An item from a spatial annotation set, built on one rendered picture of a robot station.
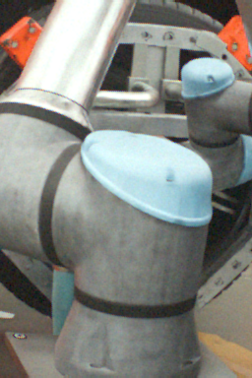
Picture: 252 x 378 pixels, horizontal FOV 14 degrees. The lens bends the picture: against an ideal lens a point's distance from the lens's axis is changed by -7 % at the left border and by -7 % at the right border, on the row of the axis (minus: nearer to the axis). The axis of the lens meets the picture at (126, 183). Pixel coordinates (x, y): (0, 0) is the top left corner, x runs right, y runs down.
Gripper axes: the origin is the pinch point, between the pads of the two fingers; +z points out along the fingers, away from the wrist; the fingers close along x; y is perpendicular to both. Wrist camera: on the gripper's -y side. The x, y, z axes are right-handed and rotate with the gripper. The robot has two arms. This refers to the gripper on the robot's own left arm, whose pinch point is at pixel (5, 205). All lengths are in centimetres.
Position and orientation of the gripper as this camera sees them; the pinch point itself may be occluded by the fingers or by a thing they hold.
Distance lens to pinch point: 141.6
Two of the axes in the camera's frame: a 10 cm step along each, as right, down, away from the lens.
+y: 2.6, 9.7, 0.5
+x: -2.2, 0.1, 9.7
